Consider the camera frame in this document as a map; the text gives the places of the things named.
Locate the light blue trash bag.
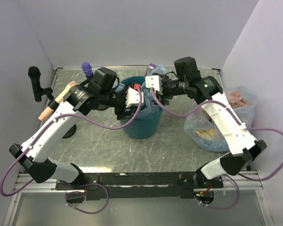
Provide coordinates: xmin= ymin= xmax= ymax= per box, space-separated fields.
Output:
xmin=136 ymin=65 xmax=168 ymax=119

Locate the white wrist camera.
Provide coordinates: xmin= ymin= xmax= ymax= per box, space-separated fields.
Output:
xmin=145 ymin=75 xmax=163 ymax=95
xmin=125 ymin=83 xmax=144 ymax=108

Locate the clear bag with trash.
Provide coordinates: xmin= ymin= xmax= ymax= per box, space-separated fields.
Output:
xmin=184 ymin=86 xmax=258 ymax=154

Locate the purple metronome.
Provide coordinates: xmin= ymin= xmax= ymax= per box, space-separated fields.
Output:
xmin=145 ymin=64 xmax=157 ymax=76

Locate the purple microphone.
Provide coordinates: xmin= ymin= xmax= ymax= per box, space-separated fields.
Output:
xmin=81 ymin=62 xmax=93 ymax=78

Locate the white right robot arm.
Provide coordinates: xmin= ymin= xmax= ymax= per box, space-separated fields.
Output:
xmin=146 ymin=56 xmax=267 ymax=188

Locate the beige microphone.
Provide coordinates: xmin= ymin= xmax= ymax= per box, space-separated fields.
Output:
xmin=38 ymin=81 xmax=78 ymax=121

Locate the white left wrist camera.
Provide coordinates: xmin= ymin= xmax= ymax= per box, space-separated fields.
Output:
xmin=125 ymin=83 xmax=144 ymax=108

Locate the black round stand base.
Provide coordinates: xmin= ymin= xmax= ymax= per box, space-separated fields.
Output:
xmin=62 ymin=125 xmax=77 ymax=139

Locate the teal plastic trash bin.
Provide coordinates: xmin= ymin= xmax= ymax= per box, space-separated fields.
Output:
xmin=121 ymin=76 xmax=163 ymax=139

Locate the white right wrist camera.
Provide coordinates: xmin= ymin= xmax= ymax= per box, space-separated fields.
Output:
xmin=145 ymin=75 xmax=163 ymax=95

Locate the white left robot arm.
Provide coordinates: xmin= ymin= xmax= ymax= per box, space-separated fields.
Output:
xmin=9 ymin=67 xmax=144 ymax=189

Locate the black microphone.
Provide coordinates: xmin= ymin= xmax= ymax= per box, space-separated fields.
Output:
xmin=28 ymin=66 xmax=54 ymax=102

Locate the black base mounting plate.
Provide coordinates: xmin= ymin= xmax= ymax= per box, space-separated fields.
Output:
xmin=55 ymin=171 xmax=224 ymax=201

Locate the aluminium frame rail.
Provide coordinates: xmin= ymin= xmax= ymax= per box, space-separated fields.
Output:
xmin=14 ymin=171 xmax=59 ymax=194

